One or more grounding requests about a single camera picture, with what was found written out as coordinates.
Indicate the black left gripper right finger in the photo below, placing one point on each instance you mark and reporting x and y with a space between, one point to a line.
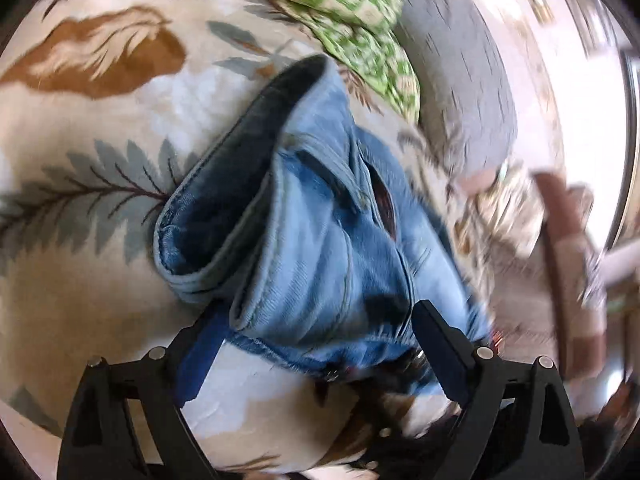
516 421

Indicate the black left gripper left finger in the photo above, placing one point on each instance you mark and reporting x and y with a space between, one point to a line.
99 440

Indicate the blue denim jeans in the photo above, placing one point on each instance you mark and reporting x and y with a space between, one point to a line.
304 228

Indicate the brown striped headboard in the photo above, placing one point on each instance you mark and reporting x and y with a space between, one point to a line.
576 279

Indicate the cream crumpled pillow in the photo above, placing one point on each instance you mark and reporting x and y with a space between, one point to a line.
511 209

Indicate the grey pillow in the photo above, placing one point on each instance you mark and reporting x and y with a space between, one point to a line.
466 105

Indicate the green patterned cloth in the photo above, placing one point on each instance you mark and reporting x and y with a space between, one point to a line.
360 34

